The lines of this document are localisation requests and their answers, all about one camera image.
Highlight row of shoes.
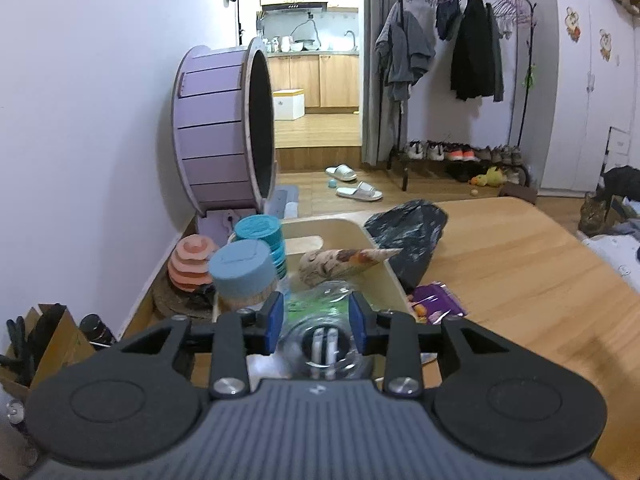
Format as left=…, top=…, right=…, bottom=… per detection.
left=402, top=140, right=528, bottom=183

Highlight black clothes rack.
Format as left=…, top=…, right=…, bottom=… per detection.
left=387, top=0, right=538, bottom=191

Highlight round woven mat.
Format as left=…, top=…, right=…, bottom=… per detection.
left=152, top=280, right=218, bottom=318

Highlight purple snack packet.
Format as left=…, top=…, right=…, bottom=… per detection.
left=407, top=281, right=468, bottom=323

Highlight dark cloth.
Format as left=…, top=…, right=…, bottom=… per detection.
left=597, top=165, right=640, bottom=201

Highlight grey curtain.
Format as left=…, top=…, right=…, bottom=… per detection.
left=361, top=0, right=401, bottom=166

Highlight pink clothes hangers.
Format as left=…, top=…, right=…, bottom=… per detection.
left=405, top=0, right=531, bottom=36

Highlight black handled tools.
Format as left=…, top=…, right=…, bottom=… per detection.
left=0, top=316, right=38, bottom=386

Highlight white storage box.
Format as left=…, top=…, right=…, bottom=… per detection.
left=272, top=88, right=306, bottom=121

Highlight wooden kitchen base cabinets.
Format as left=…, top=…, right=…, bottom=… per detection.
left=267, top=52, right=361, bottom=109

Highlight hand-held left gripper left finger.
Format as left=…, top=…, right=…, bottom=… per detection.
left=119, top=290, right=286, bottom=401

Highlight yellow duck toy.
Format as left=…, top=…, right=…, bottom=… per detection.
left=469, top=166, right=505, bottom=190

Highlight dark shorts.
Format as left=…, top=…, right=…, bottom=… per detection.
left=435, top=0, right=463, bottom=41

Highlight grey floor mat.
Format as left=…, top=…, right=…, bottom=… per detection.
left=270, top=185, right=301, bottom=221

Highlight black coat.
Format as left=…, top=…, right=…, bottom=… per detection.
left=450, top=0, right=505, bottom=103

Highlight black plastic bag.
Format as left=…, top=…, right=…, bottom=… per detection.
left=364, top=199, right=449, bottom=293

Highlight large spiral conch shell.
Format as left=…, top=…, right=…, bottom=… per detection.
left=298, top=247, right=403, bottom=288

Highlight purple cat exercise wheel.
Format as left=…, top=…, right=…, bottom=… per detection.
left=171, top=37, right=278, bottom=251

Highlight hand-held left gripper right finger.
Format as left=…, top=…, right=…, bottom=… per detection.
left=348, top=291, right=507, bottom=399

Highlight grey hoodie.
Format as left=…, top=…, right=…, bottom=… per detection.
left=375, top=0, right=437, bottom=103

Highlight cream plastic storage container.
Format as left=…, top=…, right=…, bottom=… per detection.
left=212, top=215, right=416, bottom=391

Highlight tape roll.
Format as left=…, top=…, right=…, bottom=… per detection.
left=287, top=322, right=363, bottom=381

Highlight white wardrobe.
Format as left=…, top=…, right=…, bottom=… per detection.
left=515, top=0, right=640, bottom=198

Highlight cardboard box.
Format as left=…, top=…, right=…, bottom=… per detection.
left=0, top=303, right=96, bottom=401

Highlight range hood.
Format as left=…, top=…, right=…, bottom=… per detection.
left=261, top=2, right=328, bottom=13

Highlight dark drink bottle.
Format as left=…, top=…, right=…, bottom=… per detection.
left=79, top=313, right=118, bottom=348

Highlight bed with patterned bedding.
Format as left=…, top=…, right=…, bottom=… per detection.
left=575, top=200, right=640, bottom=301

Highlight tabby cat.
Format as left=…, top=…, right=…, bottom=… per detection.
left=579, top=192, right=613, bottom=238

